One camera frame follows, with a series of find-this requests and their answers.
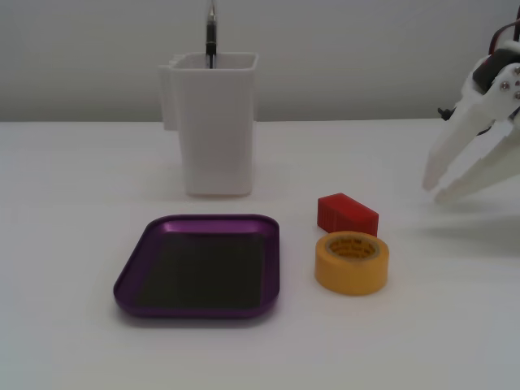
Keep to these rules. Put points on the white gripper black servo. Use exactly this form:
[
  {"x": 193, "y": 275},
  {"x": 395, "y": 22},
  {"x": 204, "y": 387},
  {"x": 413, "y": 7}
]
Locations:
[{"x": 477, "y": 122}]

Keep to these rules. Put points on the red cube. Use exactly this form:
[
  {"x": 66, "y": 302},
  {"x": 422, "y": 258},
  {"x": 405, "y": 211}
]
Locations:
[{"x": 345, "y": 215}]

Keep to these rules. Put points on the black zip tie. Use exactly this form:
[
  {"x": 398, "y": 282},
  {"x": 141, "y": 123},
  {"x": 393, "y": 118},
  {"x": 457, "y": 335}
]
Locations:
[{"x": 446, "y": 113}]

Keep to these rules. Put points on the yellow tape roll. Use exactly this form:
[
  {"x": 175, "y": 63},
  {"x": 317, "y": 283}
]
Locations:
[{"x": 349, "y": 280}]

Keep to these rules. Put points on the white plastic pen holder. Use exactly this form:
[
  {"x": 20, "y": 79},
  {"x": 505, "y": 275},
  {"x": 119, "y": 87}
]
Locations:
[{"x": 219, "y": 134}]

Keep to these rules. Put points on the clear black ballpoint pen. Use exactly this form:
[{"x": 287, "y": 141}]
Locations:
[{"x": 211, "y": 36}]

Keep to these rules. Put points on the purple metal tray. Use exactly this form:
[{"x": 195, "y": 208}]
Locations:
[{"x": 183, "y": 313}]

